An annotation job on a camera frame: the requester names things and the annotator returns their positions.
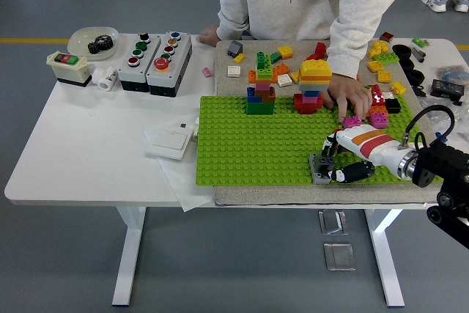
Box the person's right hand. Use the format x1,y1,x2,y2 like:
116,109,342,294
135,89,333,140
196,25,221,45

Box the person's left hand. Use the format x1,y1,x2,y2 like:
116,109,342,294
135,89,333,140
320,73,374,123

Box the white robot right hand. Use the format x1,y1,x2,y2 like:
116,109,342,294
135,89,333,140
317,125,411,185

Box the long light grey brick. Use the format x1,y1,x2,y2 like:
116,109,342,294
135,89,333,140
309,153,332,185

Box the red brick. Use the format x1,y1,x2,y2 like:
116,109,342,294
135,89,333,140
306,42,328,61
368,84,386,106

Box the magenta square brick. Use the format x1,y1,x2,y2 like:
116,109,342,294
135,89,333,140
368,111,389,130
342,115,363,131

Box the black square brick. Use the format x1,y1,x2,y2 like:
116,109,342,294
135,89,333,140
384,97,402,114

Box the yellow-domed brick tower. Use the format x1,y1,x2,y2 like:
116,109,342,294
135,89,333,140
292,58,333,115

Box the green long brick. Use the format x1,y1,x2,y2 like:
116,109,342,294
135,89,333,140
372,51,400,65

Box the green-topped brick tower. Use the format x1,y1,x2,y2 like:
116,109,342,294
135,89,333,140
245,51,280,115

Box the green studded baseplate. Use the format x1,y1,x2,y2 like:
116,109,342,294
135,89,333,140
193,95,444,186

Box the emergency-stop button control box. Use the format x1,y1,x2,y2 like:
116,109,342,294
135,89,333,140
146,30,193,97

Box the small metal hand tool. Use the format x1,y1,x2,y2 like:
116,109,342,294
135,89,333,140
410,45,428,63

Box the three-button control box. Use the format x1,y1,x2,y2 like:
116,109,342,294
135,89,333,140
117,32,162,93

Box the metal floor socket plate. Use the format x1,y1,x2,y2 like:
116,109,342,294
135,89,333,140
317,209,349,236
323,241,357,272

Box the clear plastic bag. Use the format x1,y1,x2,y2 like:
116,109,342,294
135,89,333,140
419,96,469,134

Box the black electronic module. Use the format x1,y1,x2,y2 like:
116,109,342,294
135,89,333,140
430,78,465,100

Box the bag of blue parts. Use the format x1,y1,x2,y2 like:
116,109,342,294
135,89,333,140
435,65,469,82

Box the black metal gears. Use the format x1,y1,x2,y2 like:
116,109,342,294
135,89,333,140
86,34,117,55

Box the white table leg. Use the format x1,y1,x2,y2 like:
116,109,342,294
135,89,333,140
111,206,147,306
364,209,406,307

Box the white pipe tee fitting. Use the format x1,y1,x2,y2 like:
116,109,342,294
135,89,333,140
91,66,119,92

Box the white plastic bowl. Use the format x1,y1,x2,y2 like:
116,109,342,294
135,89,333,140
67,26,120,62

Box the translucent plastic sheet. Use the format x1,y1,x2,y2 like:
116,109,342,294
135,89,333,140
143,122,215,213

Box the white wall switch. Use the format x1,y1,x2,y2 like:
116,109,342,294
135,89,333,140
145,128,191,162

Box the red-green rocker switch box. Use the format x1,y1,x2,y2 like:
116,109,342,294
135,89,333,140
46,51,92,88

